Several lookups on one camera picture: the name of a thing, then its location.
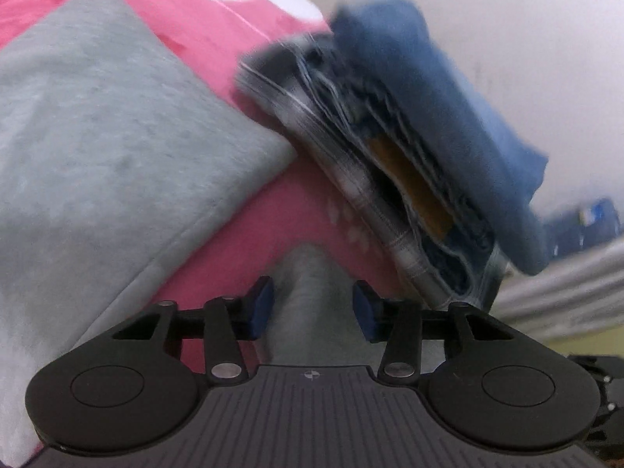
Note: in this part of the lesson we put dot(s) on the blue printed package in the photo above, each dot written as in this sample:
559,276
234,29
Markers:
585,224

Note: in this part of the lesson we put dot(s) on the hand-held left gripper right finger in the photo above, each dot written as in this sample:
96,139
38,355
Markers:
365,314

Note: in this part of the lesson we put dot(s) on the light grey sweatshirt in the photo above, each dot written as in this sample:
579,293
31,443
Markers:
97,131

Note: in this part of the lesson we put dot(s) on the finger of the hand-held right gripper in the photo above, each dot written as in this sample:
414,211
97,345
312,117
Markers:
612,390

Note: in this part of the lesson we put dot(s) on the pink floral blanket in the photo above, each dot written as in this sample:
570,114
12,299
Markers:
209,24

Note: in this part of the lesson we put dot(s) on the blue folded garment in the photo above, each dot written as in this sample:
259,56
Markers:
438,107

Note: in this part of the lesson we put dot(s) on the plaid shirt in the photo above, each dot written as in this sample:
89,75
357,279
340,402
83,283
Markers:
302,112

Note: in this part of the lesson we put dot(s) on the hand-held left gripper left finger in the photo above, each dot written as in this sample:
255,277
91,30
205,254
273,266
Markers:
261,307

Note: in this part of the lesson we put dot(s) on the folded blue jeans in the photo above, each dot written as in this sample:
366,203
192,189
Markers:
458,258

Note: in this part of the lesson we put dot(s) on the grey ribbed object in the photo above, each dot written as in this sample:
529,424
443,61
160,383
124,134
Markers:
551,297

